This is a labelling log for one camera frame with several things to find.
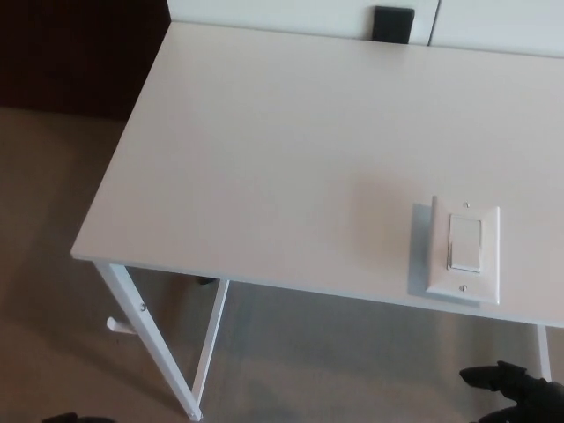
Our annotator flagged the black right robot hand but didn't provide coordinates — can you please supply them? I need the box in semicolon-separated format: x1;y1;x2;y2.
458;360;564;423

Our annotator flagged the white rocker light switch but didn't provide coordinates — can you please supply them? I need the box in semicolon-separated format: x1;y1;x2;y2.
409;196;501;306

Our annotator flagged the white metal table leg frame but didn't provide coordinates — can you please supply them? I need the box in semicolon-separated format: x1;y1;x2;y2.
94;259;230;419
536;325;552;381

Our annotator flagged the dark brown furniture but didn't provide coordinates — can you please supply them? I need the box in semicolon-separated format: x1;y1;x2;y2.
0;0;171;120

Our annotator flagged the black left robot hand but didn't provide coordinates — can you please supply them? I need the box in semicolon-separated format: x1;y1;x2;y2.
41;412;115;423

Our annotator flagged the black wall plate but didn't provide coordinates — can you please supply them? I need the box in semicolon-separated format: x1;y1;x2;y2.
373;5;415;44

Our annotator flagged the white peg on table leg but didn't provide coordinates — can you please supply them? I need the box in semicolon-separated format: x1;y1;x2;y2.
106;315;133;337

